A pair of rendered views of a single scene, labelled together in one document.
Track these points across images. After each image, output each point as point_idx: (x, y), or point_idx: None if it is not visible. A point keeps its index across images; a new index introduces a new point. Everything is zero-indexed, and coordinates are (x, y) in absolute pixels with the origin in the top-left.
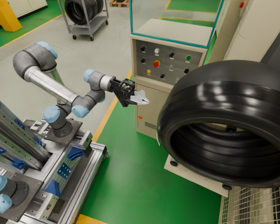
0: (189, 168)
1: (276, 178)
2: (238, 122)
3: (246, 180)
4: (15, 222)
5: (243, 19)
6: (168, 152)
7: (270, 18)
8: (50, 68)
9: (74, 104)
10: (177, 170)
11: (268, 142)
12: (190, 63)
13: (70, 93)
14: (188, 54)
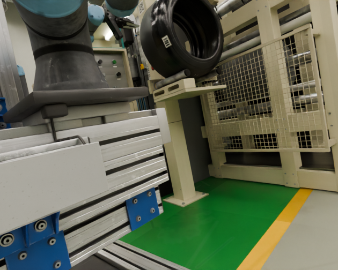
0: (196, 61)
1: (218, 29)
2: None
3: (217, 47)
4: (146, 87)
5: (144, 1)
6: (178, 51)
7: (153, 0)
8: (6, 4)
9: (88, 6)
10: (193, 79)
11: (201, 56)
12: (117, 67)
13: None
14: (112, 59)
